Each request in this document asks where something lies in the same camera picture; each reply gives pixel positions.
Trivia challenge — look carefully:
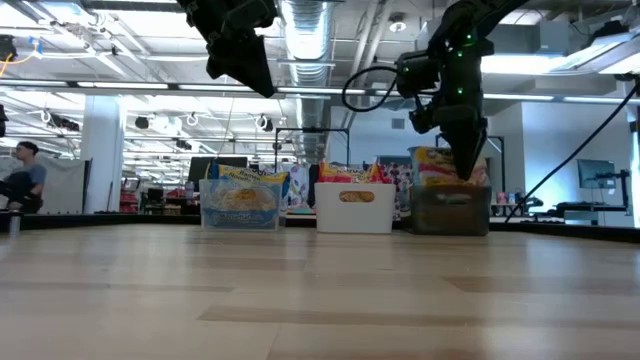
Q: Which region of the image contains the red tool cabinet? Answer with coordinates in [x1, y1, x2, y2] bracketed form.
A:
[118, 179, 143, 214]

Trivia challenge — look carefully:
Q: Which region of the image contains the red Maruchan ramen packet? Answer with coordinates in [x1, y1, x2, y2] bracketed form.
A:
[368, 160, 395, 185]
[317, 162, 374, 204]

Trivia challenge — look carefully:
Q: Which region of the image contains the dark grey translucent bin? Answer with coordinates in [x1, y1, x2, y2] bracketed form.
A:
[408, 184, 492, 237]

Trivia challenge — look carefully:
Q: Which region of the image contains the orange ramen packet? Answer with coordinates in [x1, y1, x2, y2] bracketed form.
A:
[408, 145, 490, 188]

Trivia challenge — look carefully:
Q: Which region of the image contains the white plastic bin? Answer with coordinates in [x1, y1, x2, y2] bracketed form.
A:
[313, 181, 397, 235]

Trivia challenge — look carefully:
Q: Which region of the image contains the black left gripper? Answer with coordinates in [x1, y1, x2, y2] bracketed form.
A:
[177, 0, 279, 99]

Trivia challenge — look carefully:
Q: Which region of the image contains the person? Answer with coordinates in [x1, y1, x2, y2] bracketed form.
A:
[0, 141, 48, 215]

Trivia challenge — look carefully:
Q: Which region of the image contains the long black arm cable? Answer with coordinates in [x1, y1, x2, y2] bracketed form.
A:
[503, 82, 640, 222]

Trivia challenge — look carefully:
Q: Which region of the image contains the silver spiral air duct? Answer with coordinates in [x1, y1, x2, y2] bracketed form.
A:
[278, 0, 335, 166]

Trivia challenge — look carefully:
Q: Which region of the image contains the white patterned fabric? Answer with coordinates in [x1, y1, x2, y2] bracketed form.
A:
[285, 163, 312, 210]

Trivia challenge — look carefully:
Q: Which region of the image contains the white column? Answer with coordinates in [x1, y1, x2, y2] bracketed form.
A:
[79, 94, 127, 215]

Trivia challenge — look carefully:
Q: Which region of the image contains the grey rectangular air duct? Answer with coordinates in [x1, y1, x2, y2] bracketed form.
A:
[479, 19, 572, 76]

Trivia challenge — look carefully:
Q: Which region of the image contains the grey partition screen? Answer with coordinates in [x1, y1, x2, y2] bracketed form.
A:
[0, 156, 92, 214]

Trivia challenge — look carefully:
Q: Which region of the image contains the black ceiling-hung device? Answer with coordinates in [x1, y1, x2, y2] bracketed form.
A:
[0, 34, 19, 64]

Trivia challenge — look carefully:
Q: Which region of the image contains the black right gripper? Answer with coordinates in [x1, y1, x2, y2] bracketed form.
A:
[409, 34, 494, 181]

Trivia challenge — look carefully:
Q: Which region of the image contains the clear plastic bin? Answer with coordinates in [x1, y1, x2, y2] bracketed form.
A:
[198, 178, 282, 232]

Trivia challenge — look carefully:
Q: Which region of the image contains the polka-dot fabric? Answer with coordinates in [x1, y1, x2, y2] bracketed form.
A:
[379, 161, 414, 221]

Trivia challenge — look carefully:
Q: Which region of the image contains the long linear ceiling light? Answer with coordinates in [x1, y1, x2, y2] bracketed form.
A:
[0, 78, 640, 105]

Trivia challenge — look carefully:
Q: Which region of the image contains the black looped camera cable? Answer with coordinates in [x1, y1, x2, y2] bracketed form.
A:
[341, 64, 402, 114]

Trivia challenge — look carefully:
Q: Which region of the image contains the black desk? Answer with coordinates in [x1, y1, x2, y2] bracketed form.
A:
[552, 199, 632, 224]

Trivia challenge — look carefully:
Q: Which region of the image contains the bluish lit monitor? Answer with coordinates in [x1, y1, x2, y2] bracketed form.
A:
[578, 159, 617, 190]

